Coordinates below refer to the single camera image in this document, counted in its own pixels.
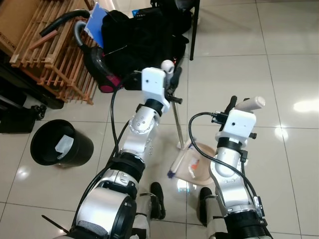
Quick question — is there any brown wooden board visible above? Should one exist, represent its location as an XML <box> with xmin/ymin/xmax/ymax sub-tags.
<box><xmin>0</xmin><ymin>0</ymin><xmax>41</xmax><ymax>56</ymax></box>

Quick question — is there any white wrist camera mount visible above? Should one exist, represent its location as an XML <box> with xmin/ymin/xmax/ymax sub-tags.
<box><xmin>142</xmin><ymin>67</ymin><xmax>175</xmax><ymax>101</ymax></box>
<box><xmin>216</xmin><ymin>109</ymin><xmax>258</xmax><ymax>144</ymax></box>

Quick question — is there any wooden slatted rack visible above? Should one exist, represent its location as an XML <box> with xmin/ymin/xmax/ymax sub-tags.
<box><xmin>9</xmin><ymin>0</ymin><xmax>102</xmax><ymax>106</ymax></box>

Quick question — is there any blue paper folder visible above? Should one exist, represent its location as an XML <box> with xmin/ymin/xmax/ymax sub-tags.
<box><xmin>84</xmin><ymin>2</ymin><xmax>109</xmax><ymax>49</ymax></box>

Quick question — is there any white paper scrap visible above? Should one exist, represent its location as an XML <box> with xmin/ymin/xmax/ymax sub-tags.
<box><xmin>54</xmin><ymin>134</ymin><xmax>76</xmax><ymax>156</ymax></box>

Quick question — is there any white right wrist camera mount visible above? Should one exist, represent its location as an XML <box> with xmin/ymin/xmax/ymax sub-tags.
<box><xmin>216</xmin><ymin>109</ymin><xmax>258</xmax><ymax>144</ymax></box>

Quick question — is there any black low furniture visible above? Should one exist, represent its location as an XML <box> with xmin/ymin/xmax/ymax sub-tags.
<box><xmin>0</xmin><ymin>61</ymin><xmax>65</xmax><ymax>134</ymax></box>

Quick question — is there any black and red vacuum cleaner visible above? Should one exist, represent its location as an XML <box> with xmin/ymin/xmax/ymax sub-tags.
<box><xmin>30</xmin><ymin>8</ymin><xmax>128</xmax><ymax>95</ymax></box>

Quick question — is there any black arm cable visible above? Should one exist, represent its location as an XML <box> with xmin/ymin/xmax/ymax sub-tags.
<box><xmin>71</xmin><ymin>72</ymin><xmax>146</xmax><ymax>226</ymax></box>
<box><xmin>187</xmin><ymin>111</ymin><xmax>263</xmax><ymax>211</ymax></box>

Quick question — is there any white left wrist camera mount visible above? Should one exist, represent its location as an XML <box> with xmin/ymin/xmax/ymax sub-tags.
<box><xmin>142</xmin><ymin>67</ymin><xmax>175</xmax><ymax>101</ymax></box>

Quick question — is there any black round trash bin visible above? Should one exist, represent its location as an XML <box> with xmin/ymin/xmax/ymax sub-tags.
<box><xmin>30</xmin><ymin>119</ymin><xmax>95</xmax><ymax>168</ymax></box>

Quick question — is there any robot left leg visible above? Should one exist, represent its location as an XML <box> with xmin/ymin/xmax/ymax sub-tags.
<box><xmin>131</xmin><ymin>181</ymin><xmax>167</xmax><ymax>239</ymax></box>

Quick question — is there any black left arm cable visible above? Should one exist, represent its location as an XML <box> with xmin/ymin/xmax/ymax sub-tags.
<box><xmin>71</xmin><ymin>72</ymin><xmax>146</xmax><ymax>226</ymax></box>

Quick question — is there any black chair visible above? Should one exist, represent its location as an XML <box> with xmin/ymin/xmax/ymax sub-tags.
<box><xmin>150</xmin><ymin>0</ymin><xmax>201</xmax><ymax>62</ymax></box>

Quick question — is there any robot leg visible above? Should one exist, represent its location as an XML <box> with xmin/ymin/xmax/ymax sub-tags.
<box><xmin>131</xmin><ymin>181</ymin><xmax>167</xmax><ymax>239</ymax></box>
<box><xmin>198</xmin><ymin>186</ymin><xmax>226</xmax><ymax>239</ymax></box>

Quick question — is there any robot right leg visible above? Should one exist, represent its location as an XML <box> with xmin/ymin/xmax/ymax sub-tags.
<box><xmin>198</xmin><ymin>186</ymin><xmax>226</xmax><ymax>239</ymax></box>

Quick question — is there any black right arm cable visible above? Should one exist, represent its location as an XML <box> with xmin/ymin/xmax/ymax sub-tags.
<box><xmin>187</xmin><ymin>111</ymin><xmax>263</xmax><ymax>211</ymax></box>

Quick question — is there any orange litter scrap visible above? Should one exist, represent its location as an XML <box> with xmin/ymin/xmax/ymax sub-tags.
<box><xmin>189</xmin><ymin>158</ymin><xmax>202</xmax><ymax>175</ymax></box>

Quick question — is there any beige long-handled dustpan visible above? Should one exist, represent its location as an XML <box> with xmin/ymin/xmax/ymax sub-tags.
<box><xmin>160</xmin><ymin>59</ymin><xmax>218</xmax><ymax>189</ymax></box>

